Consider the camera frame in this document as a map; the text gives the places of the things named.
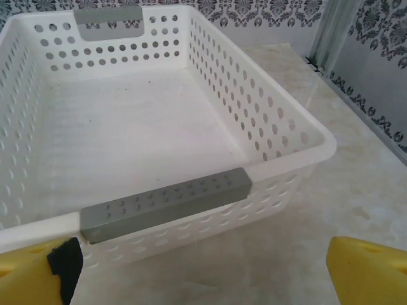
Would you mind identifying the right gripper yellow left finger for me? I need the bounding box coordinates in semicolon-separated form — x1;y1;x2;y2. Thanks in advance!
0;236;84;305

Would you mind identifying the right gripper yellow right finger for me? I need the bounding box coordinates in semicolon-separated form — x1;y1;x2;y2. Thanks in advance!
327;235;407;305

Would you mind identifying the white basket with grey handles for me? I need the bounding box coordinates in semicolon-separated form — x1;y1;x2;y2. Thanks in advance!
0;4;338;266

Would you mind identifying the aluminium frame post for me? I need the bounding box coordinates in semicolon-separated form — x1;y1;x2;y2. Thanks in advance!
313;0;340;76

